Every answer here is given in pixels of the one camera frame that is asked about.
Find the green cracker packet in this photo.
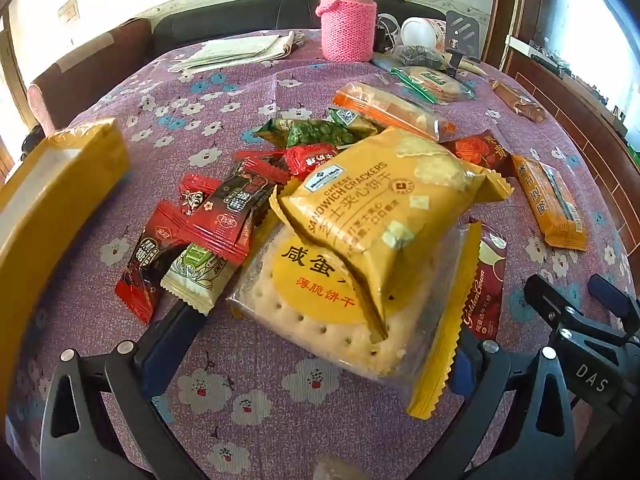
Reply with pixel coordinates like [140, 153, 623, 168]
[391, 64, 477, 105]

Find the orange biscuit packet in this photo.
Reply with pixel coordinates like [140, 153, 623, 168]
[509, 154, 589, 252]

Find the small red cartoon packet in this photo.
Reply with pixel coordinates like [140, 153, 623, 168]
[179, 174, 224, 217]

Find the green pea packet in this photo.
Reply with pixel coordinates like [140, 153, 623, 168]
[251, 116, 385, 155]

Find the small red candy packet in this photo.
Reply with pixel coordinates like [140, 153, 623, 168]
[284, 142, 343, 181]

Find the yellow taped cardboard box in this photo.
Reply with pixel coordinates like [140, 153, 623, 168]
[0, 117, 132, 421]

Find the wooden cabinet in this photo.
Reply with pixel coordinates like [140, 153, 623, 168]
[502, 35, 640, 241]

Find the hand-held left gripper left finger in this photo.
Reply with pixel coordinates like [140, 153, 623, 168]
[40, 300, 211, 480]

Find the pink bottle with knitted sleeve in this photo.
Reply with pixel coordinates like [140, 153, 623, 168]
[320, 0, 378, 63]

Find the dark red wafer packet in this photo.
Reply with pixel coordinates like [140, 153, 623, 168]
[459, 219, 509, 343]

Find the red black snack packet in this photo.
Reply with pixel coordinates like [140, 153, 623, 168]
[114, 225, 193, 326]
[231, 151, 292, 213]
[155, 199, 257, 267]

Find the yellow sandwich cracker packet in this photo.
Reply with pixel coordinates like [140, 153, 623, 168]
[270, 127, 516, 342]

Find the maroon armchair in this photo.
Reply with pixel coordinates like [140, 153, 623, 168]
[27, 17, 153, 131]

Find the orange clear cracker packet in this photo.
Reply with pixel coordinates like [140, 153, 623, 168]
[331, 81, 458, 145]

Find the brown snack packet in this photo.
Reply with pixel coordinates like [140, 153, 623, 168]
[491, 79, 549, 124]

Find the clear bag of dark snacks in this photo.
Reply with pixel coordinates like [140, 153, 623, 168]
[392, 44, 453, 70]

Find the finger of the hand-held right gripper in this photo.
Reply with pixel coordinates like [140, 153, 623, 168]
[523, 274, 591, 341]
[586, 274, 640, 323]

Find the black phone stand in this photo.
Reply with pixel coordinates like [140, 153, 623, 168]
[444, 10, 482, 58]

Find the stack of folded papers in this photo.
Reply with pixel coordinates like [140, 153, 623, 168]
[167, 30, 306, 75]

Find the white green snack packet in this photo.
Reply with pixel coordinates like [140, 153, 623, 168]
[161, 241, 242, 317]

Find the black sofa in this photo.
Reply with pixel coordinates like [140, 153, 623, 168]
[152, 0, 446, 56]

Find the white cup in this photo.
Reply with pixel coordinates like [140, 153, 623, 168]
[400, 16, 447, 52]

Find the red rose print packet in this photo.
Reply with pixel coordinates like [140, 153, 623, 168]
[439, 130, 512, 177]

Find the clear saltine cracker packet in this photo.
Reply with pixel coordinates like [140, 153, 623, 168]
[226, 220, 483, 419]

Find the purple floral tablecloth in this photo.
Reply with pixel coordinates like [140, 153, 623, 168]
[5, 25, 640, 480]

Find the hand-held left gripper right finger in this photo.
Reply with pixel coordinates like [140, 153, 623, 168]
[415, 327, 608, 480]

